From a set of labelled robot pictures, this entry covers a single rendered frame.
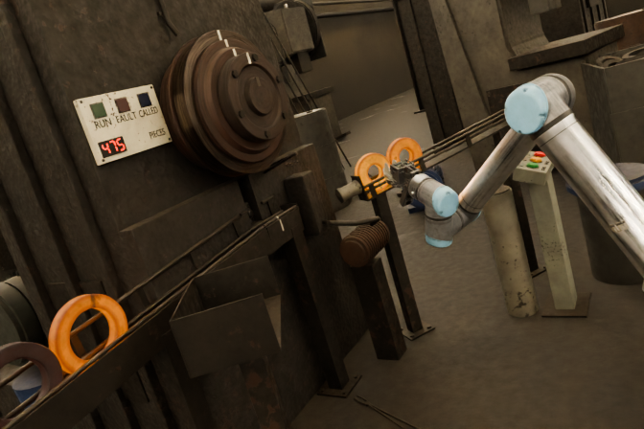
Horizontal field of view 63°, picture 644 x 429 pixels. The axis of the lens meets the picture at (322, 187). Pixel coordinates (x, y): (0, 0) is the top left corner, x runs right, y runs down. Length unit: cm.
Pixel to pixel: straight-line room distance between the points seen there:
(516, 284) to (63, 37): 176
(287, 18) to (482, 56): 595
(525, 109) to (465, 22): 285
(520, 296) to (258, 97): 128
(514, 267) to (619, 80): 147
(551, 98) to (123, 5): 123
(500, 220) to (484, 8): 231
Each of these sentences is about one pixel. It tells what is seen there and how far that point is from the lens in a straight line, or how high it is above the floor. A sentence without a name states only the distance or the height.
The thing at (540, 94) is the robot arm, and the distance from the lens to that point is 139.
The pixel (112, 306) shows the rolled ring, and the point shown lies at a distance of 139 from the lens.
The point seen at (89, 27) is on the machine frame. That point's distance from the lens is 165.
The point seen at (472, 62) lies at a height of 92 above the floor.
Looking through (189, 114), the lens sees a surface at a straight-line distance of 157.
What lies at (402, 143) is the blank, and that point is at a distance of 214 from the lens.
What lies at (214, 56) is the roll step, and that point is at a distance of 167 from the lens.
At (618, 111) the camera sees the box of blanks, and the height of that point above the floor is 49.
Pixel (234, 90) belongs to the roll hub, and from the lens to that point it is 160.
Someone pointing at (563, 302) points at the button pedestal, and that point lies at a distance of 227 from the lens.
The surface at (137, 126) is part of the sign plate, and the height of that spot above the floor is 113.
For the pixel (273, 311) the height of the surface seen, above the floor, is 60.
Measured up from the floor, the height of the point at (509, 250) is 29.
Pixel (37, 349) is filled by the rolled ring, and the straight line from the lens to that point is 130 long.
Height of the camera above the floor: 110
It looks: 11 degrees down
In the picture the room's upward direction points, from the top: 17 degrees counter-clockwise
